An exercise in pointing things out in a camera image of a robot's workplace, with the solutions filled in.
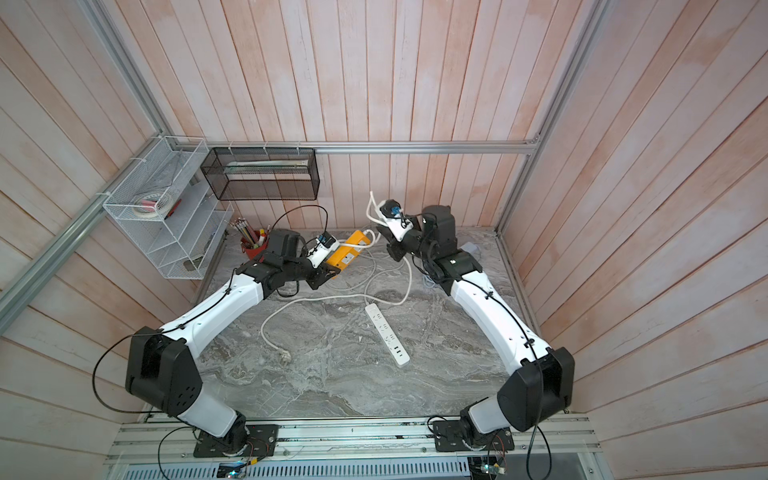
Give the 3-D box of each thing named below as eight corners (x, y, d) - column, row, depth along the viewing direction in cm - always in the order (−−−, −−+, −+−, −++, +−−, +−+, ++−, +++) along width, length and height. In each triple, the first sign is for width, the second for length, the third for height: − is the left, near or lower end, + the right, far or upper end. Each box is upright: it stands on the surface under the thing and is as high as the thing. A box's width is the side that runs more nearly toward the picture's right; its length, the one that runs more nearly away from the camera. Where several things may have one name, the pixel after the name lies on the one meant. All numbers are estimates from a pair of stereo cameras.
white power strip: (398, 368, 87) (399, 365, 85) (363, 310, 99) (363, 306, 97) (410, 361, 88) (411, 358, 86) (373, 305, 101) (373, 301, 99)
